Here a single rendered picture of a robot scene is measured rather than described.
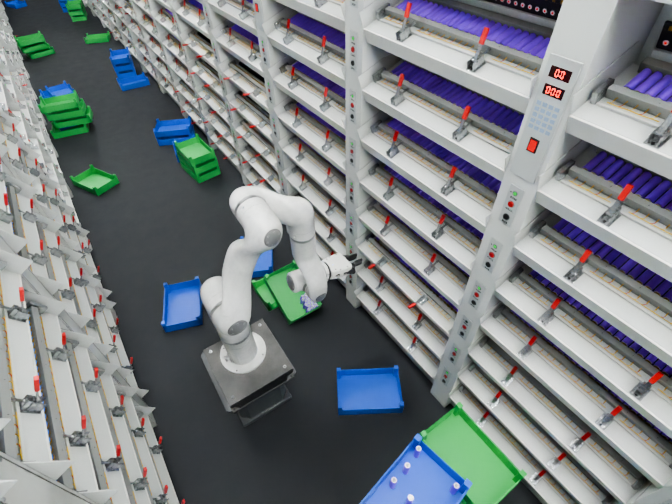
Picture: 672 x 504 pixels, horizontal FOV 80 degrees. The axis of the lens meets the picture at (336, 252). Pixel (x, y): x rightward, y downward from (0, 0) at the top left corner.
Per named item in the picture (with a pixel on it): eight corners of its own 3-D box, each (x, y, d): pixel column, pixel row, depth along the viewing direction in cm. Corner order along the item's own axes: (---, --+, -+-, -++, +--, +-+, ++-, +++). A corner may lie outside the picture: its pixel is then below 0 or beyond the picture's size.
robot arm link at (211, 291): (226, 351, 148) (211, 318, 130) (207, 315, 158) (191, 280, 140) (256, 334, 153) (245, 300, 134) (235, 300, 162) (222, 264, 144)
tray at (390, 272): (450, 339, 160) (448, 330, 152) (359, 251, 195) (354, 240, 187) (486, 306, 162) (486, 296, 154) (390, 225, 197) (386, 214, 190)
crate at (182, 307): (202, 324, 222) (199, 316, 216) (165, 332, 219) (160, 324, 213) (201, 284, 242) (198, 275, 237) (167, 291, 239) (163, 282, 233)
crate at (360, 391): (338, 415, 185) (338, 408, 180) (336, 375, 199) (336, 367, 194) (402, 412, 186) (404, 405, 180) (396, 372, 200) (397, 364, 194)
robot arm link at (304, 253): (330, 247, 133) (331, 298, 156) (306, 219, 141) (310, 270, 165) (307, 259, 130) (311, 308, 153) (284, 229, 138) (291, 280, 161)
